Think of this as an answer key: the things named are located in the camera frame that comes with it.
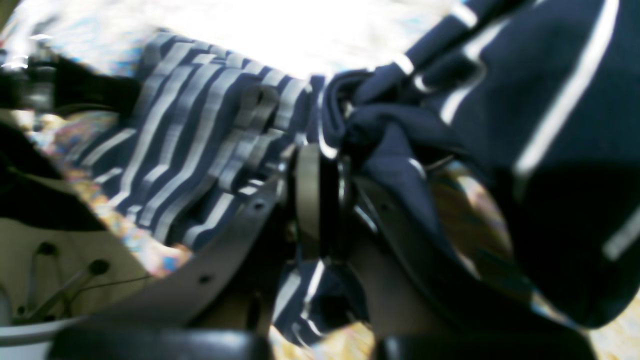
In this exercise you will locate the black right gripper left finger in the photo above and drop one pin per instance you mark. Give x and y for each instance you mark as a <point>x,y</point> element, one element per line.
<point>217,306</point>

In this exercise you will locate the navy white striped T-shirt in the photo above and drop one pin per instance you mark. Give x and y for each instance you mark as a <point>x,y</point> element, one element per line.
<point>509,133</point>

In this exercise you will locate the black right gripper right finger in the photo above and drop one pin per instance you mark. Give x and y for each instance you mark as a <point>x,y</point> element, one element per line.
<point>420,302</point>

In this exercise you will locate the patterned pastel tablecloth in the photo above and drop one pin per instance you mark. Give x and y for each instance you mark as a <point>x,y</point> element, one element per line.
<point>64,254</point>

